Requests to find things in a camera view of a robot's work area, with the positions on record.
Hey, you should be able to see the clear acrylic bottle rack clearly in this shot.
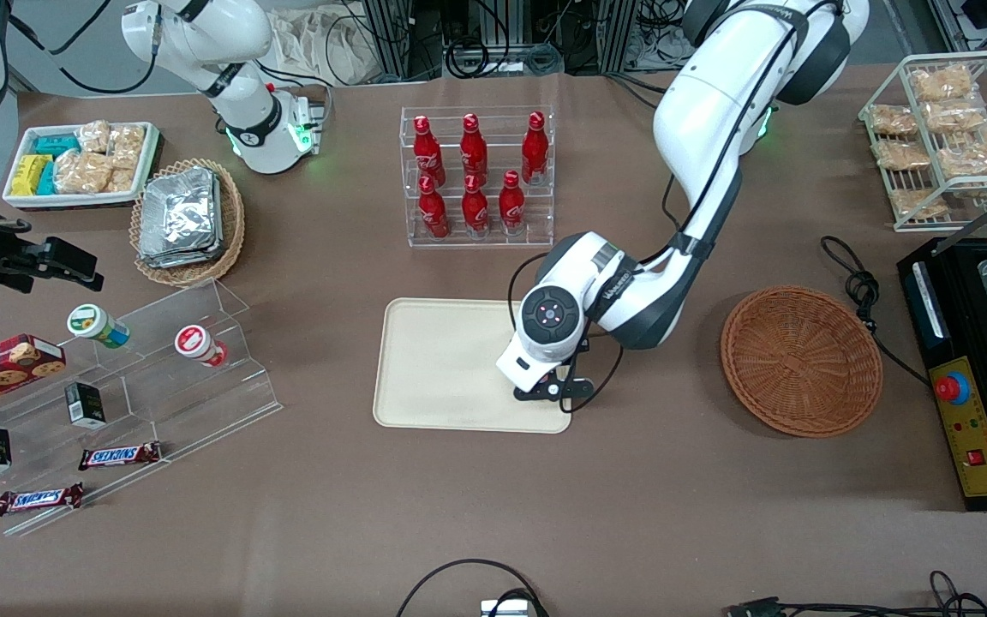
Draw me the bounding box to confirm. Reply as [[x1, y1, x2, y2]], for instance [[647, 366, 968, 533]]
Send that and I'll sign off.
[[400, 105, 555, 249]]

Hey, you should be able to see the black table cable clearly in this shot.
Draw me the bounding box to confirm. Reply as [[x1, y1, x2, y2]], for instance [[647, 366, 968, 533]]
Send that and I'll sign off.
[[820, 235, 931, 386]]

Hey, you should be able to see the clear acrylic step display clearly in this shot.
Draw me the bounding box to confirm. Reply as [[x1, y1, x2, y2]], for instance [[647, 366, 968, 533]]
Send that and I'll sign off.
[[0, 278, 283, 538]]

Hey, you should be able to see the white rectangular snack bin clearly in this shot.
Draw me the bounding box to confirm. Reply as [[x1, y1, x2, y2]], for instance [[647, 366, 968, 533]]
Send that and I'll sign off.
[[2, 121, 161, 212]]

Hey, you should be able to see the green lid cup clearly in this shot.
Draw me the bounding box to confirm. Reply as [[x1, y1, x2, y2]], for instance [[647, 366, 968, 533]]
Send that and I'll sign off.
[[66, 303, 131, 350]]

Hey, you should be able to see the red emergency stop button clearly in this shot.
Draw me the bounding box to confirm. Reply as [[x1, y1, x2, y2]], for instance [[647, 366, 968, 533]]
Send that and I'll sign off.
[[934, 370, 972, 406]]

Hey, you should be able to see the black table appliance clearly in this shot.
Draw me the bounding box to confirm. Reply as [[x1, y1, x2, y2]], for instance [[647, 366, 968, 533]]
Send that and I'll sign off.
[[897, 234, 987, 512]]

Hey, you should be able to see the brown round wicker basket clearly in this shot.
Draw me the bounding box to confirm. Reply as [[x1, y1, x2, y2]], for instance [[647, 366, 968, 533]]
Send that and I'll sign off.
[[721, 285, 884, 439]]

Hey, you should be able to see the beige cloth bag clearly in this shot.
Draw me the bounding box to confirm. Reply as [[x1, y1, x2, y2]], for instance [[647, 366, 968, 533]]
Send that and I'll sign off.
[[269, 7, 380, 87]]

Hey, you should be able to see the light oval wicker basket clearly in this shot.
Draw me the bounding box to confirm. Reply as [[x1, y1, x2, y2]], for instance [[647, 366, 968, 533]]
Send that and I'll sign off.
[[129, 158, 247, 288]]

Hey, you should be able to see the brown snickers bar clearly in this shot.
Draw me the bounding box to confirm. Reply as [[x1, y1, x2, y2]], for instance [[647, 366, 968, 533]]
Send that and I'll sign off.
[[0, 482, 86, 518], [77, 441, 163, 472]]

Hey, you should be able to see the red lid cup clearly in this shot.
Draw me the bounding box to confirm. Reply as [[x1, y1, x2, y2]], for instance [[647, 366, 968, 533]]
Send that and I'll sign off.
[[174, 324, 228, 368]]

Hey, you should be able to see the silver foil package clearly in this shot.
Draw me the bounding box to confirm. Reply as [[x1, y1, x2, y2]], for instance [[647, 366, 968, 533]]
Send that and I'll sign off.
[[141, 168, 217, 257], [138, 171, 226, 270]]

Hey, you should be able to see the black looped cable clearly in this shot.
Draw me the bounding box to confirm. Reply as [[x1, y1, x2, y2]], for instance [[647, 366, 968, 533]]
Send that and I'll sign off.
[[396, 559, 547, 617]]

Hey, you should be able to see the black connector with cables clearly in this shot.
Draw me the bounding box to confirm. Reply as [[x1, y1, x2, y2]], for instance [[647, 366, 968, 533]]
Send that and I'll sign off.
[[726, 569, 987, 617]]

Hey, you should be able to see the yellow snack packet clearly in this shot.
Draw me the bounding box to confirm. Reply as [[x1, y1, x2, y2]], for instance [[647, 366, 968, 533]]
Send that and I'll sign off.
[[10, 154, 54, 197]]

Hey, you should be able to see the yellow control box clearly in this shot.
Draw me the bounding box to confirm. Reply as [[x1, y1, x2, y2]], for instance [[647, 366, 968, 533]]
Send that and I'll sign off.
[[928, 355, 987, 500]]

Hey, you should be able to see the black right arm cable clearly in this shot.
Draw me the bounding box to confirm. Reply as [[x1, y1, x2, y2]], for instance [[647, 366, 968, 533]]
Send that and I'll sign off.
[[9, 0, 162, 96]]

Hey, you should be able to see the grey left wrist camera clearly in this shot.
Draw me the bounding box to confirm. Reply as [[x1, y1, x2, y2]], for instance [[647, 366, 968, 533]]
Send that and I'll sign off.
[[513, 365, 595, 404]]

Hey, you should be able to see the red cola bottle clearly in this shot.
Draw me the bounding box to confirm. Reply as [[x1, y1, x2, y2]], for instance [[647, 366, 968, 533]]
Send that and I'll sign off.
[[499, 171, 527, 237], [413, 116, 446, 186], [418, 176, 451, 240], [462, 174, 491, 239], [521, 111, 550, 186], [460, 113, 489, 184]]

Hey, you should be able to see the bagged fried snack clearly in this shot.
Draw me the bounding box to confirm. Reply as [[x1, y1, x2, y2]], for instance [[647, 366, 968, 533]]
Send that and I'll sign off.
[[873, 139, 933, 172], [937, 129, 987, 179], [911, 65, 976, 104], [922, 101, 987, 135], [888, 188, 950, 220], [868, 104, 920, 138]]

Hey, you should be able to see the white wire rack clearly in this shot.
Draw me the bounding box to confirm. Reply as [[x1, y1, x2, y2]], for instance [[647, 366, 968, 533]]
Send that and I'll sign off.
[[857, 50, 987, 234]]

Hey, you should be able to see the beige plastic tray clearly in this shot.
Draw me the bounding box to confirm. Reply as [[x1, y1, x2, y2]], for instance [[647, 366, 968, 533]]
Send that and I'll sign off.
[[373, 297, 572, 434]]

